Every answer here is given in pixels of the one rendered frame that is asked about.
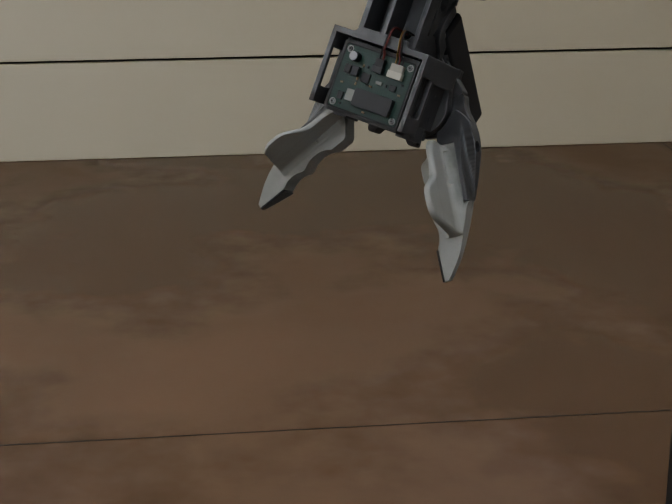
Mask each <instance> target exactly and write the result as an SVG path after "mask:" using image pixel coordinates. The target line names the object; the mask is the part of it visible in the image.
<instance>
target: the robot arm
mask: <svg viewBox="0 0 672 504"><path fill-rule="evenodd" d="M458 1H459V0H368V2H367V4H366V7H365V10H364V13H363V16H362V19H361V22H360V25H359V27H358V29H357V30H352V29H349V28H346V27H342V26H339V25H336V24H335V25H334V28H333V31H332V34H331V36H330V39H329V42H328V45H327V48H326V51H325V54H324V57H323V60H322V62H321V65H320V68H319V71H318V74H317V77H316V80H315V83H314V85H313V88H312V91H311V94H310V97H309V100H312V101H315V104H314V106H313V109H312V111H311V114H310V116H309V119H308V121H307V122H306V123H305V124H304V125H303V126H302V127H301V128H300V129H296V130H292V131H287V132H283V133H280V134H278V135H277V136H275V137H274V138H273V139H272V140H271V141H269V142H268V144H267V145H266V147H265V149H264V153H265V155H266V156H267V157H268V158H269V159H270V160H271V162H272V163H273V164H274V165H273V167H272V169H271V170H270V172H269V174H268V177H267V179H266V181H265V184H264V187H263V190H262V193H261V197H260V201H259V204H258V205H259V206H260V208H261V210H266V209H268V208H269V207H271V206H273V205H275V204H277V203H278V202H280V201H282V200H284V199H286V198H287V197H289V196H291V195H292V194H293V191H294V189H295V187H296V185H297V184H298V183H299V181H300V180H301V179H303V178H304V177H306V176H308V175H311V174H313V173H314V172H315V170H316V168H317V166H318V164H319V163H320V162H321V161H322V160H323V159H324V158H325V157H326V156H328V155H330V154H332V153H336V152H342V151H343V150H344V149H346V148H347V147H348V146H349V145H350V144H352V143H353V141H354V121H357V122H358V120H360V121H362V122H365V123H368V124H369V125H368V130H369V131H371V132H374V133H377V134H381V133H382V132H383V131H384V130H387V131H390V132H393V133H396V134H395V136H397V137H400V138H403V139H405V140H406V142H407V144H408V145H410V146H413V147H416V148H419V147H420V145H421V141H424V140H425V139H427V140H430V141H427V143H426V155H427V159H426V160H425V161H424V162H423V163H422V165H421V172H422V177H423V181H424V184H425V186H424V194H425V200H426V205H427V208H428V211H429V214H430V216H431V218H432V219H433V222H434V224H435V225H436V227H437V229H438V232H439V246H438V250H437V251H436V252H437V257H438V261H439V266H440V271H441V275H442V280H443V282H445V283H446V282H449V281H452V280H453V278H454V276H455V274H456V272H457V269H458V267H459V265H460V262H461V259H462V257H463V254H464V250H465V247H466V243H467V239H468V234H469V230H470V225H471V219H472V213H473V205H474V201H475V199H476V194H477V186H478V178H479V171H480V163H481V140H480V135H479V131H478V128H477V125H476V122H477V121H478V119H479V118H480V116H481V114H482V112H481V107H480V102H479V97H478V93H477V88H476V83H475V78H474V74H473V69H472V64H471V60H470V55H469V50H468V45H467V41H466V36H465V31H464V26H463V22H462V17H461V15H460V14H459V13H456V7H455V6H457V3H458ZM333 48H337V49H339V50H340V52H339V55H338V58H337V60H336V63H335V66H334V69H333V72H332V75H331V78H330V81H329V83H328V84H327V85H326V86H325V87H323V86H321V82H322V79H323V77H324V74H325V71H326V68H327V65H328V62H329V59H330V56H331V54H332V51H333ZM432 139H437V142H436V141H434V140H432Z"/></svg>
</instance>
